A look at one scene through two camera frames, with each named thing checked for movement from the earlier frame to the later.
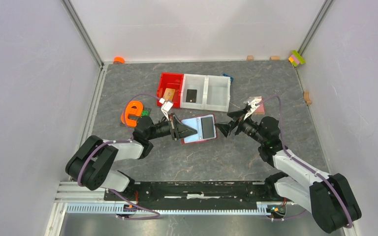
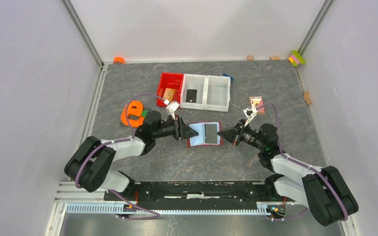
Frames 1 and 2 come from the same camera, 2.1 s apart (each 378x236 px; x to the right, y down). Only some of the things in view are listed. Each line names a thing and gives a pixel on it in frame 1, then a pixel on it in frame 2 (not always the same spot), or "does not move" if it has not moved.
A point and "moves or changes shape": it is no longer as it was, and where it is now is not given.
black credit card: x=191 y=96 does not move
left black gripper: x=178 y=130 does not move
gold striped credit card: x=169 y=94 does not move
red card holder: x=206 y=127 moves or changes shape
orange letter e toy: x=133 y=107 does not move
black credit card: x=207 y=128 moves or changes shape
